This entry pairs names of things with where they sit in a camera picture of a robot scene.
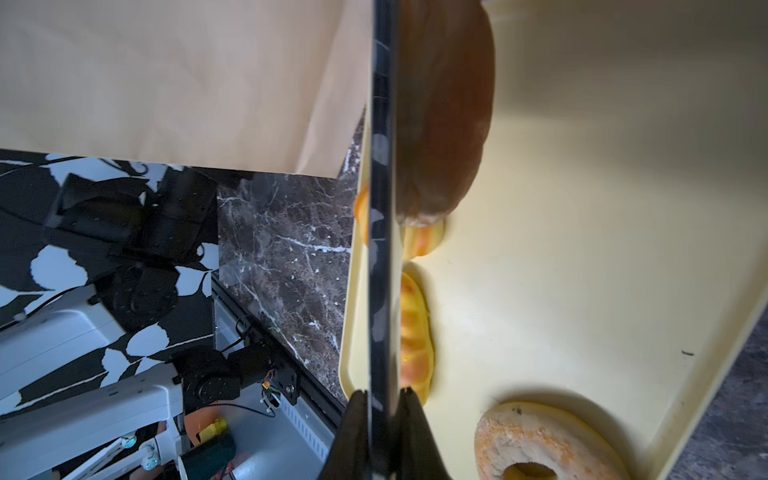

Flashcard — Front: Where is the brown paper bag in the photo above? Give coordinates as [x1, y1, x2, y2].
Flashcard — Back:
[1, 1, 372, 178]

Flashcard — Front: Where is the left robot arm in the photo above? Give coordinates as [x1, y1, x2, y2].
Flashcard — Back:
[1, 168, 299, 479]

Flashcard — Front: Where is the yellow plastic tray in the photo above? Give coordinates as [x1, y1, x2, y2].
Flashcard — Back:
[338, 0, 768, 480]

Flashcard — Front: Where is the striped yellow round bun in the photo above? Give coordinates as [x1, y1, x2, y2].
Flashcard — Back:
[354, 187, 445, 261]

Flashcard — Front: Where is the yellow croissant bread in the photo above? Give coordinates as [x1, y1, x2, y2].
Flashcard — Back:
[400, 273, 435, 406]

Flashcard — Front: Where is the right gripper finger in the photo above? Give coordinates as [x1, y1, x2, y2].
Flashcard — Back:
[319, 1, 448, 479]

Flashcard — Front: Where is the round brown bun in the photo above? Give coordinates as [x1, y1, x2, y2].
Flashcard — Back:
[395, 1, 495, 227]

